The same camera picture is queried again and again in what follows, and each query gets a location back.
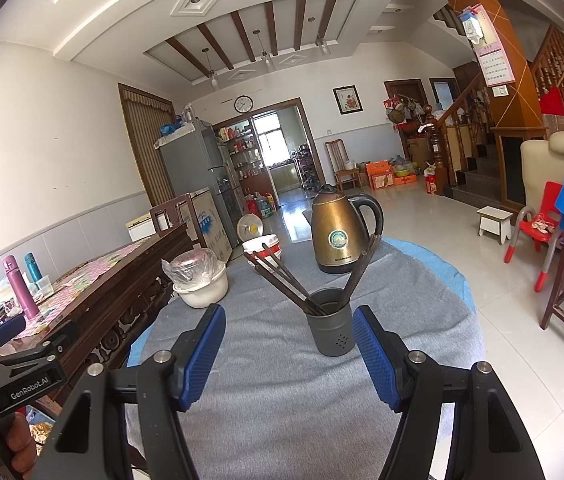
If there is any light blue table cover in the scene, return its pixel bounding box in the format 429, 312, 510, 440
381, 238, 469, 313

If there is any white round fan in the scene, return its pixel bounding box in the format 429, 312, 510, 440
236, 212, 265, 241

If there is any white bucket with red label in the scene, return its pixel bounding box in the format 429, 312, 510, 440
241, 233, 283, 267

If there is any grey tablecloth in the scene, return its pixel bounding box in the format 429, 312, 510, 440
126, 239, 486, 480

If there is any blue water jug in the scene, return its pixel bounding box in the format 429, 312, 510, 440
254, 192, 275, 219

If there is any pendant ceiling lamp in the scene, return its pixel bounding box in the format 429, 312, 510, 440
311, 7, 331, 56
253, 29, 275, 72
201, 48, 219, 92

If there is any clear plastic container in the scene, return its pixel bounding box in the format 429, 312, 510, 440
28, 274, 55, 299

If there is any teal bottle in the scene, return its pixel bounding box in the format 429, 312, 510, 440
24, 252, 44, 284

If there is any gold electric kettle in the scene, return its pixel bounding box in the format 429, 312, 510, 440
310, 183, 385, 275

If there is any dark wooden chair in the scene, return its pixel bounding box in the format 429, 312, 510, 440
149, 194, 198, 234

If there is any framed flower picture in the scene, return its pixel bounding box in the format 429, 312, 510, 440
332, 85, 365, 115

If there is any white box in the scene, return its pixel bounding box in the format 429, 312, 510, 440
126, 214, 158, 242

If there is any white chest freezer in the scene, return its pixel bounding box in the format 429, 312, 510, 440
176, 187, 233, 262

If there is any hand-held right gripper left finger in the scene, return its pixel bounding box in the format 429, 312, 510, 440
32, 303, 227, 480

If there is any wooden staircase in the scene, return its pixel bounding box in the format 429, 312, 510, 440
424, 25, 564, 203

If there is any dark carved wooden sideboard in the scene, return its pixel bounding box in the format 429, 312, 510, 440
9, 224, 199, 413

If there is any pink wall calendar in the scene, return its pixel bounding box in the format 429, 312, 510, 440
459, 3, 517, 87

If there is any kitchen shelf with jars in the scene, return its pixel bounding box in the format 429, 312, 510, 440
219, 127, 263, 181

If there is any wooden pillar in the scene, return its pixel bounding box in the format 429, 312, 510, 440
418, 0, 549, 213

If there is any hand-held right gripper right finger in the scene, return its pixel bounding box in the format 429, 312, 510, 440
352, 305, 546, 480

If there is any beige armchair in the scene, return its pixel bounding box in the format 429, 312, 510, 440
519, 130, 564, 212

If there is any person's left hand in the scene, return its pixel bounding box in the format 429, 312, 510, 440
0, 410, 39, 480

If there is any pink bottle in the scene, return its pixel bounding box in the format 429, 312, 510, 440
1, 254, 41, 320

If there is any white step stool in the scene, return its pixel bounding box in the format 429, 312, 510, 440
476, 205, 514, 245

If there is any patterned sideboard cloth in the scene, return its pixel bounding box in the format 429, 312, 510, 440
0, 239, 157, 343

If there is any blue bag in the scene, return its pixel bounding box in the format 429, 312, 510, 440
159, 114, 185, 137

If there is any grey refrigerator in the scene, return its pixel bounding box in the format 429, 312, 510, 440
155, 118, 246, 242

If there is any dark grey chopstick holder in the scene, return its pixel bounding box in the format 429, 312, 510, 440
304, 287, 353, 358

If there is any brown wooden chair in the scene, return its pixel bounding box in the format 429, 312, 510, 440
324, 138, 363, 191

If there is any white plastic bowl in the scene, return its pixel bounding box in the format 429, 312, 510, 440
172, 271, 229, 310

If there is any orange cardboard box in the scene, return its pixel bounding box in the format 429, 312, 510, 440
365, 160, 395, 191

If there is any red plastic chair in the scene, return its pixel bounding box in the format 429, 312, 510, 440
504, 181, 564, 292

